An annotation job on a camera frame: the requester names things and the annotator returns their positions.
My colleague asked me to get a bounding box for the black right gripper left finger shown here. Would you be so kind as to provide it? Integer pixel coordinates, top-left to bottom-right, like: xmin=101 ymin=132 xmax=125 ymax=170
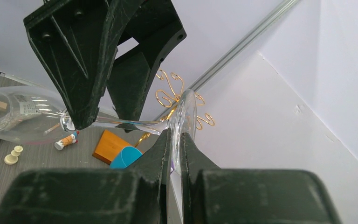
xmin=0 ymin=129 xmax=172 ymax=224

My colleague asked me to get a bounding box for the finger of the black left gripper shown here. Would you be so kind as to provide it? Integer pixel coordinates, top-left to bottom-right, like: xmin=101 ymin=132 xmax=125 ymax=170
xmin=106 ymin=0 xmax=186 ymax=121
xmin=23 ymin=0 xmax=142 ymax=130

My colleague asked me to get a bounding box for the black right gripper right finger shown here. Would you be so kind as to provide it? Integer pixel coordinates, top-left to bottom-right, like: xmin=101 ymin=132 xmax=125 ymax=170
xmin=180 ymin=133 xmax=341 ymax=224

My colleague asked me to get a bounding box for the blue plastic goblet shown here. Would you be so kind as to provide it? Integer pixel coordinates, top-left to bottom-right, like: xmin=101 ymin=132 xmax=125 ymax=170
xmin=110 ymin=146 xmax=143 ymax=169

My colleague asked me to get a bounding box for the clear wine glass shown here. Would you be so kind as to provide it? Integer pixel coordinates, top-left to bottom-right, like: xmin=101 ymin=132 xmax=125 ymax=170
xmin=0 ymin=86 xmax=197 ymax=171

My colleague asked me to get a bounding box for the small clown figurine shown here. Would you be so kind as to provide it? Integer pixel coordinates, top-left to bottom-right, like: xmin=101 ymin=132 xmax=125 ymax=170
xmin=54 ymin=131 xmax=79 ymax=150

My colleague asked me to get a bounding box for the gold wire glass rack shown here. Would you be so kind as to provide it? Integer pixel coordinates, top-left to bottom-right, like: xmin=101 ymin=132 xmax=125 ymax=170
xmin=134 ymin=69 xmax=216 ymax=147

